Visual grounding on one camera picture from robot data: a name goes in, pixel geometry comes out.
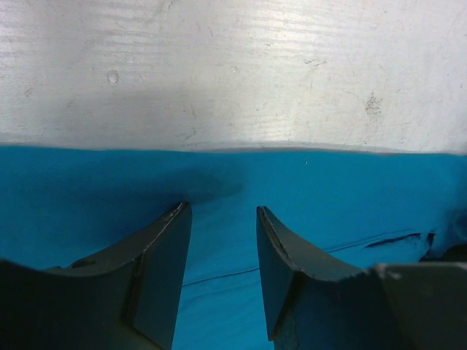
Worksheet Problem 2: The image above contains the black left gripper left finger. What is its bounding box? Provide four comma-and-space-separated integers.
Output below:
1, 202, 192, 349

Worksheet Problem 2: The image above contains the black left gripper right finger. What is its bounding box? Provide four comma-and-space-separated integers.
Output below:
256, 206, 466, 349

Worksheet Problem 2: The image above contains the teal blue t shirt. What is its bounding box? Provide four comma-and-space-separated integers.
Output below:
1, 147, 466, 349

